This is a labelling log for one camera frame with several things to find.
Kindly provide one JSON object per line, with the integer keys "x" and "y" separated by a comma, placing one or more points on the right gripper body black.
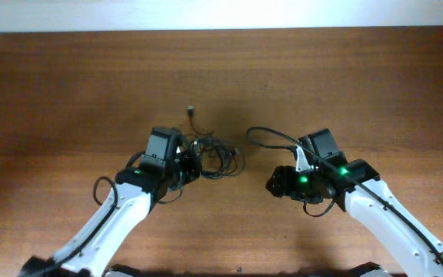
{"x": 300, "y": 185}

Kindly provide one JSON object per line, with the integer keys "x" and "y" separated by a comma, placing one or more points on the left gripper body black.
{"x": 184, "y": 169}

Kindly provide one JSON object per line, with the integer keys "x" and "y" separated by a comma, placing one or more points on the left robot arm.
{"x": 167, "y": 164}

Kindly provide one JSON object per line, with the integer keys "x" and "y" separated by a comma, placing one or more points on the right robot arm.
{"x": 366, "y": 197}

